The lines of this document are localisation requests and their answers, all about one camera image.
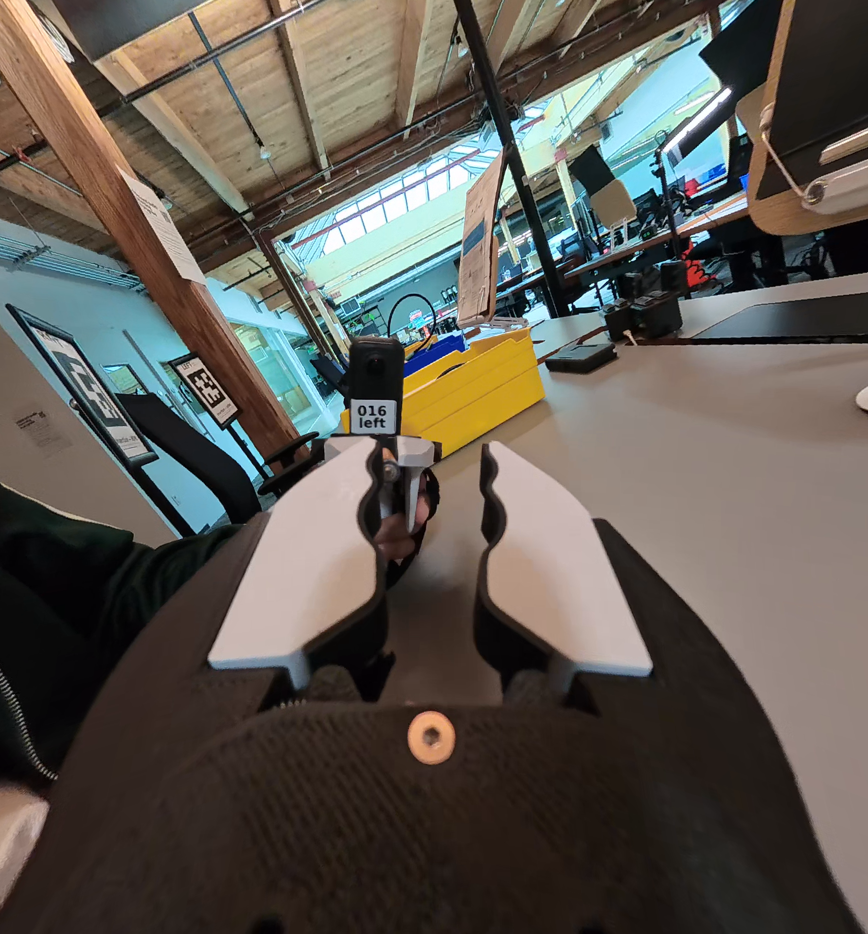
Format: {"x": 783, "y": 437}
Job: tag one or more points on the tan and black board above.
{"x": 609, "y": 190}

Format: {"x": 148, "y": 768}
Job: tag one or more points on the person's left hand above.
{"x": 401, "y": 540}

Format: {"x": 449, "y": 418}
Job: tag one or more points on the yellow plastic bin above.
{"x": 477, "y": 394}

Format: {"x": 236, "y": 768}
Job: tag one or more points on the black lamp with light bar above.
{"x": 696, "y": 124}

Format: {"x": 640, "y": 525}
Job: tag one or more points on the white panel stand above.
{"x": 503, "y": 325}

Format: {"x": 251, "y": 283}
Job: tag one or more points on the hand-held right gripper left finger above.
{"x": 295, "y": 584}

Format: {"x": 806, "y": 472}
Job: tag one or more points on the printed cardboard panel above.
{"x": 481, "y": 241}

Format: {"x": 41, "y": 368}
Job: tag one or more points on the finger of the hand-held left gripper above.
{"x": 346, "y": 446}
{"x": 415, "y": 451}

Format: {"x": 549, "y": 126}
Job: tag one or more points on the wooden pillar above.
{"x": 127, "y": 219}

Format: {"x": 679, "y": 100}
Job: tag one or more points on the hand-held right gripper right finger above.
{"x": 565, "y": 584}

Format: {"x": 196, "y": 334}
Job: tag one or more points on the black flat box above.
{"x": 579, "y": 357}

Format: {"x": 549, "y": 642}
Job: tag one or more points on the blue plastic bin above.
{"x": 434, "y": 357}

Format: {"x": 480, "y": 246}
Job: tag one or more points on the small framed marker sign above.
{"x": 204, "y": 387}

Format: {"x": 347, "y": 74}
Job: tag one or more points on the black battery charger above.
{"x": 656, "y": 314}
{"x": 617, "y": 319}

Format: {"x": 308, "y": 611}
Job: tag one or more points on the grey desk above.
{"x": 733, "y": 511}

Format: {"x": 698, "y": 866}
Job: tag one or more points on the black desk mat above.
{"x": 806, "y": 321}

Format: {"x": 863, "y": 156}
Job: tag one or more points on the black battery pack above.
{"x": 672, "y": 277}
{"x": 631, "y": 286}

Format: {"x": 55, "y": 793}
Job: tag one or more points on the slim wooden post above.
{"x": 302, "y": 299}

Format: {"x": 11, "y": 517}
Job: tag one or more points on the black office chair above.
{"x": 186, "y": 452}

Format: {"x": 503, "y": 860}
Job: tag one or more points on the large framed marker sign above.
{"x": 83, "y": 394}

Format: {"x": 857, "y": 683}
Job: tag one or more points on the white paper notice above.
{"x": 164, "y": 226}

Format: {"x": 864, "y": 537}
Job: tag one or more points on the gold and black battery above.
{"x": 390, "y": 471}

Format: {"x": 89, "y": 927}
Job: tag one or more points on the black steel pole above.
{"x": 510, "y": 146}

